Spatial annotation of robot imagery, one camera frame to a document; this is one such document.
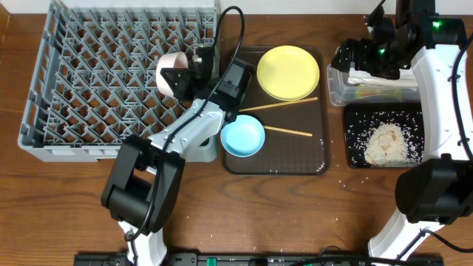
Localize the pink white bowl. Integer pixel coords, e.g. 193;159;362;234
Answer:
156;52;188;98

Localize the light blue bowl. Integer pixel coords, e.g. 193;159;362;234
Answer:
220;115;265;157

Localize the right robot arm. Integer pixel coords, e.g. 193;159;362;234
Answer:
331;0;472;265

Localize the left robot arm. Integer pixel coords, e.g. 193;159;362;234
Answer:
101;44;255;265

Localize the clear plastic waste container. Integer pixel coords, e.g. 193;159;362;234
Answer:
327;63;420;106

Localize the black waste tray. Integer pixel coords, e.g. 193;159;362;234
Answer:
343;103;424;168

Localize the grey plastic dishwasher rack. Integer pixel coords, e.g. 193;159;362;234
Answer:
18;1;220;162

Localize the pile of rice waste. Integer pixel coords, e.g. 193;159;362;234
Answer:
364;124;410;167

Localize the crumpled white plastic wrapper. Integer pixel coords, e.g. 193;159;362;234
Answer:
347;68;418;88

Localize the upper wooden chopstick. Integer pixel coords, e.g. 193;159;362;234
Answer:
239;97;319;112

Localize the wooden chopstick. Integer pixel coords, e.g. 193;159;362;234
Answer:
263;126;313;137
239;97;319;112

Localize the yellow plate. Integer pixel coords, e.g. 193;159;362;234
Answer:
256;46;320;101

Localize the lower wooden chopstick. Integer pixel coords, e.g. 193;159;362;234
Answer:
263;126;313;137

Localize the dark brown serving tray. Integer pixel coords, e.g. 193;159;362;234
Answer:
220;46;331;176

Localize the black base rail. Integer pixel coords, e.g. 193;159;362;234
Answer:
72;252;444;266

